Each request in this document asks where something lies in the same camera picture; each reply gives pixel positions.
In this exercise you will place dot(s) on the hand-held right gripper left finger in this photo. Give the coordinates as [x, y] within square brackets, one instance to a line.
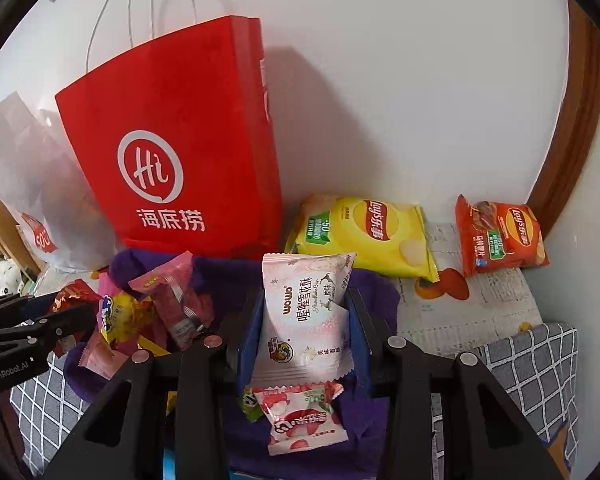
[250, 340]

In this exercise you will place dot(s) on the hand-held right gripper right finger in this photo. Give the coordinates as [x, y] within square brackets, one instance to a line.
[352, 320]

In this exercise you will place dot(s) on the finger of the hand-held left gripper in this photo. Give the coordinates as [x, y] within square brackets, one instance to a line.
[55, 327]
[15, 307]

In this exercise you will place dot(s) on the small red snack packet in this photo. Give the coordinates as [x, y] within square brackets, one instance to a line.
[77, 295]

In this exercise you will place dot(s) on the white pink nougat packet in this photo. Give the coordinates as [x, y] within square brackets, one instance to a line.
[305, 310]

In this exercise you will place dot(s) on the pale pink peach snack packet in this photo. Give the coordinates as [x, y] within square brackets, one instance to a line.
[100, 357]

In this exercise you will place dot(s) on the green snack packet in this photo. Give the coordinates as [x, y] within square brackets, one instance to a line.
[250, 402]

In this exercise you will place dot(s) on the large pink snack packet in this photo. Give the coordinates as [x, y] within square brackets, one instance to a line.
[125, 317]

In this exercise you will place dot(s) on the pink silver striped snack packet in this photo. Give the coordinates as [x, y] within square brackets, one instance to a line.
[170, 300]

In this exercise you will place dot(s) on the white red fruit snack packet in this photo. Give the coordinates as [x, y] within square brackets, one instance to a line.
[300, 415]

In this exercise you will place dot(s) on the yellow triangular snack packet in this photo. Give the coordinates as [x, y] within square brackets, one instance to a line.
[152, 346]

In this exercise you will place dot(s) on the purple towel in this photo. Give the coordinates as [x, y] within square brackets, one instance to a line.
[375, 300]

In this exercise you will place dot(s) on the floral white pillow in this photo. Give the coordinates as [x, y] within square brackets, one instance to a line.
[0, 272]

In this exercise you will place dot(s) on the yellow chip bag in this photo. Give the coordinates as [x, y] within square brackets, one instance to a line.
[360, 235]

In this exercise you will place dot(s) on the white plastic shopping bag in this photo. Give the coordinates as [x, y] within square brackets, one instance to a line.
[25, 175]

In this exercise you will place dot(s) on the orange chip bag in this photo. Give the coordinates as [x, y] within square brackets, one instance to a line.
[500, 235]

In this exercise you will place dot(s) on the grey checked tablecloth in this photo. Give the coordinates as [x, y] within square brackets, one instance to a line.
[520, 375]

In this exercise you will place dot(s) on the red paper shopping bag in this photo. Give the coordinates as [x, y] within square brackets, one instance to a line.
[180, 135]

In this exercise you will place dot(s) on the brown wooden door frame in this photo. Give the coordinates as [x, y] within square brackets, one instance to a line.
[580, 135]

